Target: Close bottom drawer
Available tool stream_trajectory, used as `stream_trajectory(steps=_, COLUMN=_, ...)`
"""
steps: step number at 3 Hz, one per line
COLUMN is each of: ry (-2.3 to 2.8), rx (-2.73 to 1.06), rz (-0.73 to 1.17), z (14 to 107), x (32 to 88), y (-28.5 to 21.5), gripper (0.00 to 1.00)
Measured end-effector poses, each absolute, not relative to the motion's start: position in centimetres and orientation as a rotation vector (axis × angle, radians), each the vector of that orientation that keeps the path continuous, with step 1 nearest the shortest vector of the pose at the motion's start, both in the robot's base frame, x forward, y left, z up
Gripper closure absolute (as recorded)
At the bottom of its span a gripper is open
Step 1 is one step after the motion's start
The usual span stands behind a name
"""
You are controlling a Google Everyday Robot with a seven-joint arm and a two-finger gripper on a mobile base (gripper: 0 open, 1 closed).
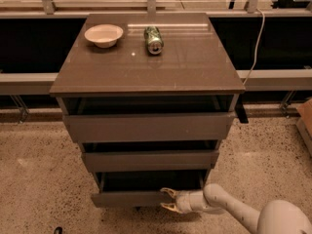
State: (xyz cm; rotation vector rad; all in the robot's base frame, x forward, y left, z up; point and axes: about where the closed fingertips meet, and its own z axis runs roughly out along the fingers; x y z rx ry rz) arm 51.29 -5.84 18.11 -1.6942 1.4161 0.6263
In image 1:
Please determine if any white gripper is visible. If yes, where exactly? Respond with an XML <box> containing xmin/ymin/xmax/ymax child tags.
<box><xmin>160</xmin><ymin>187</ymin><xmax>205</xmax><ymax>214</ymax></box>

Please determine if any grey bottom drawer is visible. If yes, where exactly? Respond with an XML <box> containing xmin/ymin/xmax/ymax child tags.
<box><xmin>91</xmin><ymin>170</ymin><xmax>210</xmax><ymax>208</ymax></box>

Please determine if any grey drawer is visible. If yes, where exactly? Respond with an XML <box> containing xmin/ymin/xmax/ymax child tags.
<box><xmin>91</xmin><ymin>170</ymin><xmax>210</xmax><ymax>208</ymax></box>
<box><xmin>82</xmin><ymin>150</ymin><xmax>218</xmax><ymax>173</ymax></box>
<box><xmin>60</xmin><ymin>96</ymin><xmax>237</xmax><ymax>143</ymax></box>

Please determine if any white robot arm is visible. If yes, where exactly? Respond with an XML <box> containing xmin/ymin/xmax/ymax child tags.
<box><xmin>161</xmin><ymin>183</ymin><xmax>312</xmax><ymax>234</ymax></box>

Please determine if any grey middle drawer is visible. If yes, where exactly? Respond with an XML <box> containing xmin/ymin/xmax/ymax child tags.
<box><xmin>82</xmin><ymin>150</ymin><xmax>218</xmax><ymax>173</ymax></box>

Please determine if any grey drawer cabinet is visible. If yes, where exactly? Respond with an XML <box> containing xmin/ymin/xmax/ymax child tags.
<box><xmin>49</xmin><ymin>12</ymin><xmax>247</xmax><ymax>187</ymax></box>

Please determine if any grey top drawer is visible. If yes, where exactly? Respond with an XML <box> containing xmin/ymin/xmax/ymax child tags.
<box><xmin>60</xmin><ymin>96</ymin><xmax>237</xmax><ymax>143</ymax></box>

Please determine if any small black object on floor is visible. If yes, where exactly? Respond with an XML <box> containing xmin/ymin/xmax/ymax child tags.
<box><xmin>54</xmin><ymin>227</ymin><xmax>62</xmax><ymax>234</ymax></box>

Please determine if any cardboard box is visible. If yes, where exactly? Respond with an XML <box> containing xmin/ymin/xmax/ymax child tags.
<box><xmin>296</xmin><ymin>98</ymin><xmax>312</xmax><ymax>156</ymax></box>

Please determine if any green soda can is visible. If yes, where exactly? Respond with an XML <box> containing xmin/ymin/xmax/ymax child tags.
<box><xmin>144</xmin><ymin>25</ymin><xmax>164</xmax><ymax>55</ymax></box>

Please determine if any white bowl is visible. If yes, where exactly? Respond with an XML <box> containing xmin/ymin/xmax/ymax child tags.
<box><xmin>85</xmin><ymin>24</ymin><xmax>124</xmax><ymax>48</ymax></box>

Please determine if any white cable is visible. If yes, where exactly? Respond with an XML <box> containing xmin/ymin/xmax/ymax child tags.
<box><xmin>242</xmin><ymin>7</ymin><xmax>267</xmax><ymax>86</ymax></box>

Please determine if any metal railing frame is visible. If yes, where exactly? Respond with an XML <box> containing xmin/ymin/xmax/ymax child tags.
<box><xmin>0</xmin><ymin>0</ymin><xmax>312</xmax><ymax>122</ymax></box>

